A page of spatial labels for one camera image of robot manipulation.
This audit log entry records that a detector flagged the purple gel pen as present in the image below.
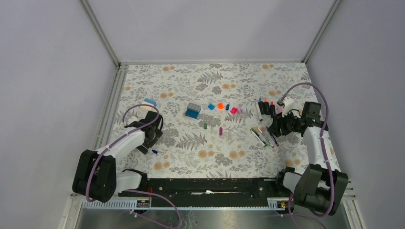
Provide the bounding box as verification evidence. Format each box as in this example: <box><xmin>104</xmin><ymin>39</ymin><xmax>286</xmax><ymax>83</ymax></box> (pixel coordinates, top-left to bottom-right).
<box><xmin>267</xmin><ymin>128</ymin><xmax>279</xmax><ymax>146</ymax></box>

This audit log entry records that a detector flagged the teal green gel pen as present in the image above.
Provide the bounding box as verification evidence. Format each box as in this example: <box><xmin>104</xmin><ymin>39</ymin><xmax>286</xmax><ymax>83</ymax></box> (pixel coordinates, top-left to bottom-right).
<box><xmin>251</xmin><ymin>128</ymin><xmax>268</xmax><ymax>147</ymax></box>

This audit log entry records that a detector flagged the pink highlighter black body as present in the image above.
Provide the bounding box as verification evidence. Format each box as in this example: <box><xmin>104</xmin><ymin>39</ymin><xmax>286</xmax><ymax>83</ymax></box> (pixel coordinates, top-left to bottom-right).
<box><xmin>269</xmin><ymin>102</ymin><xmax>276</xmax><ymax>118</ymax></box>

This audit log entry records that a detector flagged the thin white green pen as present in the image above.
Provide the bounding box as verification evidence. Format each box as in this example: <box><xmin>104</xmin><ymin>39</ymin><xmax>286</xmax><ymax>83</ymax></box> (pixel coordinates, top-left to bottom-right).
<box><xmin>250</xmin><ymin>128</ymin><xmax>267</xmax><ymax>147</ymax></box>

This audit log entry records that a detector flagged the blue white whiteboard marker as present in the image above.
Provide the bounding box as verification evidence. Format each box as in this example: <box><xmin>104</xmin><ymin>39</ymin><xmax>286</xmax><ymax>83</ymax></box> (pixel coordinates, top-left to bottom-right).
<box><xmin>255</xmin><ymin>101</ymin><xmax>263</xmax><ymax>122</ymax></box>

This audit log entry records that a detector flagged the orange highlighter black body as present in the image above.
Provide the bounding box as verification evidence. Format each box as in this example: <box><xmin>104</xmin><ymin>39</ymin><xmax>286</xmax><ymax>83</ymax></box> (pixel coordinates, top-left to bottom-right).
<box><xmin>263</xmin><ymin>99</ymin><xmax>270</xmax><ymax>115</ymax></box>

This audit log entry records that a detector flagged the blue highlighter black body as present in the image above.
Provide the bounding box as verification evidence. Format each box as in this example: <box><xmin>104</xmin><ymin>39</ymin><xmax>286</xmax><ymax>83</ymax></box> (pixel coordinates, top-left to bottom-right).
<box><xmin>258</xmin><ymin>98</ymin><xmax>266</xmax><ymax>115</ymax></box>

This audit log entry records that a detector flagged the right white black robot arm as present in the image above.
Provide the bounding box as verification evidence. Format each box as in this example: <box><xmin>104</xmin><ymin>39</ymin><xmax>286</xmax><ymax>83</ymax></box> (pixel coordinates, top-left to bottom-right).
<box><xmin>267</xmin><ymin>102</ymin><xmax>349</xmax><ymax>216</ymax></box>

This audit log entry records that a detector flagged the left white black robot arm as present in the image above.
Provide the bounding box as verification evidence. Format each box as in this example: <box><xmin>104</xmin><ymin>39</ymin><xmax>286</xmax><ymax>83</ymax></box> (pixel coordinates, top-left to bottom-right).
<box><xmin>72</xmin><ymin>111</ymin><xmax>163</xmax><ymax>203</ymax></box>

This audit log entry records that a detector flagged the cream blue toy brick block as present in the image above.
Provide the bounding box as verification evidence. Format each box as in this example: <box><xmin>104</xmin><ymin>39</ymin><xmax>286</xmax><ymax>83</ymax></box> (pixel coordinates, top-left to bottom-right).
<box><xmin>141</xmin><ymin>99</ymin><xmax>157</xmax><ymax>110</ymax></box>

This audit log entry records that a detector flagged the blue grey toy brick block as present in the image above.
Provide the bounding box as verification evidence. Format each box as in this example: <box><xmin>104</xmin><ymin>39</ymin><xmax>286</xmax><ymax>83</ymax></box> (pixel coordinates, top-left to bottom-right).
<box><xmin>185</xmin><ymin>103</ymin><xmax>201</xmax><ymax>119</ymax></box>

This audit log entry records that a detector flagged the floral patterned table mat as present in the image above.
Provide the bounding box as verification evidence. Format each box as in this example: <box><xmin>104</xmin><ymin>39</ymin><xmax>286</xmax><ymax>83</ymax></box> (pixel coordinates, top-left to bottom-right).
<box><xmin>110</xmin><ymin>63</ymin><xmax>317</xmax><ymax>178</ymax></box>

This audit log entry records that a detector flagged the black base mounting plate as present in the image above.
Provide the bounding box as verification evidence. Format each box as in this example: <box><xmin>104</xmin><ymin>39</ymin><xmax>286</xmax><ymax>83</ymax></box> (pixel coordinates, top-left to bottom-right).
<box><xmin>118</xmin><ymin>177</ymin><xmax>291</xmax><ymax>208</ymax></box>

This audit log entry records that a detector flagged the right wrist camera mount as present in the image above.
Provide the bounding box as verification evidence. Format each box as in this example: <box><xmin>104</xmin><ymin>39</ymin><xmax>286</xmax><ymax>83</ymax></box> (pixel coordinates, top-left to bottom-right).
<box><xmin>277</xmin><ymin>97</ymin><xmax>295</xmax><ymax>117</ymax></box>

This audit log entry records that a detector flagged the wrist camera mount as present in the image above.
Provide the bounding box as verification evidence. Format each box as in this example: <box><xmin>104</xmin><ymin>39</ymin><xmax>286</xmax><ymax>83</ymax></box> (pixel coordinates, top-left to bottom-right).
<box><xmin>127</xmin><ymin>116</ymin><xmax>139</xmax><ymax>125</ymax></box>
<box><xmin>277</xmin><ymin>97</ymin><xmax>295</xmax><ymax>117</ymax></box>

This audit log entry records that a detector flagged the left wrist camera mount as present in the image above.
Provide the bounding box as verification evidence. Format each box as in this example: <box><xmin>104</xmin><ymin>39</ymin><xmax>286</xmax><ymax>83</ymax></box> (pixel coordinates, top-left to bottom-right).
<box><xmin>127</xmin><ymin>116</ymin><xmax>139</xmax><ymax>125</ymax></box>

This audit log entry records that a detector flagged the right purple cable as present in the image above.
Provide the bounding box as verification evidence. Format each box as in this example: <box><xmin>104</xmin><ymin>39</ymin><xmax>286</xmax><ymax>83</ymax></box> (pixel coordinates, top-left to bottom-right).
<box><xmin>277</xmin><ymin>82</ymin><xmax>336</xmax><ymax>229</ymax></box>

